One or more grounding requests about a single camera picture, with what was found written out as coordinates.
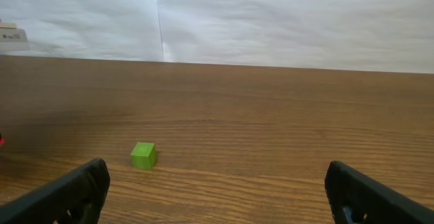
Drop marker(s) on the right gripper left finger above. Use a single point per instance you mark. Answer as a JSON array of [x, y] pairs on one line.
[[68, 197]]

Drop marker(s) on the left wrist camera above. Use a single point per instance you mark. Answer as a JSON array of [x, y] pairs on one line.
[[12, 39]]

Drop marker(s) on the green cube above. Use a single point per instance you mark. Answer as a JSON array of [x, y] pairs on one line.
[[143, 156]]

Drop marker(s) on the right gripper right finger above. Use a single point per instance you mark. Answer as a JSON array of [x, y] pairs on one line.
[[366, 197]]

